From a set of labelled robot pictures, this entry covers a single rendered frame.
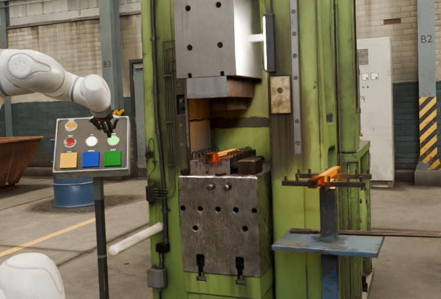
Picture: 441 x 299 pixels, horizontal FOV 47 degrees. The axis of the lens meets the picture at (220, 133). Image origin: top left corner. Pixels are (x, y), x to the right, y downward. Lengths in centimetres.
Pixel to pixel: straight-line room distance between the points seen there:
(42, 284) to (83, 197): 563
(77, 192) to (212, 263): 467
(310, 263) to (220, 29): 115
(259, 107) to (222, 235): 78
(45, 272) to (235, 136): 169
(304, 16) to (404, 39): 579
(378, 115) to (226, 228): 535
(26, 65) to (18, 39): 955
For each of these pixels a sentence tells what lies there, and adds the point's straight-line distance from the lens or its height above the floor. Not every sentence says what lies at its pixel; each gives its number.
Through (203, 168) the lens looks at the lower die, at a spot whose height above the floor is 94.
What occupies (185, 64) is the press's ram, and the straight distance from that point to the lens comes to 241.
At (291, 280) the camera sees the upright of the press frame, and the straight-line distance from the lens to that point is 253.
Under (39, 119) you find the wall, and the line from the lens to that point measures 1063.
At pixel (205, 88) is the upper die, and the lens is 236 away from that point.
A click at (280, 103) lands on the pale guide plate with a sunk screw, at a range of 237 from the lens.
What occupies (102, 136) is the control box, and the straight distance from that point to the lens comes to 248.
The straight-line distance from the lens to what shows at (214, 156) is 234.
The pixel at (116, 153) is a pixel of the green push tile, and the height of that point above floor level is 103.
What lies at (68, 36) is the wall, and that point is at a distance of 1023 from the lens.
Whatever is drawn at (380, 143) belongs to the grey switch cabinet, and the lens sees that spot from 749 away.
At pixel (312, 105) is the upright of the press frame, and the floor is 122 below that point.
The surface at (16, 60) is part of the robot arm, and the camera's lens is 145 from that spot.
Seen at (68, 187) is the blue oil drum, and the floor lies 26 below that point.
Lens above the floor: 123
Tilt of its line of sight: 3 degrees down
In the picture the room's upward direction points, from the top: 2 degrees counter-clockwise
